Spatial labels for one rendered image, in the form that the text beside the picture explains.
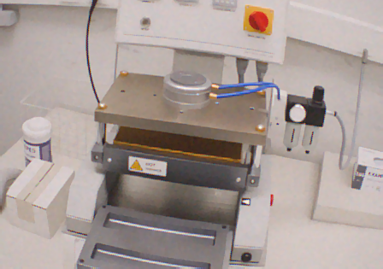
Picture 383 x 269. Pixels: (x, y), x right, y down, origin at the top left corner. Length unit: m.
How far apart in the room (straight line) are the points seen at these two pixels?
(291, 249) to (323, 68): 0.54
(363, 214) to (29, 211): 0.81
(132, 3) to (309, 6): 0.56
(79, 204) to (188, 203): 0.22
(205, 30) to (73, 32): 0.71
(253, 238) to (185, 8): 0.44
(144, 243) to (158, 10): 0.46
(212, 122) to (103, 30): 0.80
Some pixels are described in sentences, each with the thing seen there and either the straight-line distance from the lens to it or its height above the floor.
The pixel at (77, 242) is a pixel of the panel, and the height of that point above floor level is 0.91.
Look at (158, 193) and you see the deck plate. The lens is 1.00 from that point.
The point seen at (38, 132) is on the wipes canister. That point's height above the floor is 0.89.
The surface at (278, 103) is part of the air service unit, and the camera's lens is 1.05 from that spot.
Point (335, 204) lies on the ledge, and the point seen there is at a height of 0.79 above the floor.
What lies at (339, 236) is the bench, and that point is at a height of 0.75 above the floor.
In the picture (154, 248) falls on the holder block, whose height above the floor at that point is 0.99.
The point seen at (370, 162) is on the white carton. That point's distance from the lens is 1.39.
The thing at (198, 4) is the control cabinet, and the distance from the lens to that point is 1.00.
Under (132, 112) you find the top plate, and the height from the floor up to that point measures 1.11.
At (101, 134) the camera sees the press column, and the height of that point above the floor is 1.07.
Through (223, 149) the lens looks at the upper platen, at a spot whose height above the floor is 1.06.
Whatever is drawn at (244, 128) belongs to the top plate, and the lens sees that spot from 0.85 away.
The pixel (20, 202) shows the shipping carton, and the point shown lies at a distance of 1.12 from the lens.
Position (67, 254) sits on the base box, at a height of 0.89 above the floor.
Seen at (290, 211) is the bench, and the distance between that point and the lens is 1.32.
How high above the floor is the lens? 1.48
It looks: 26 degrees down
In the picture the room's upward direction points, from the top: 6 degrees clockwise
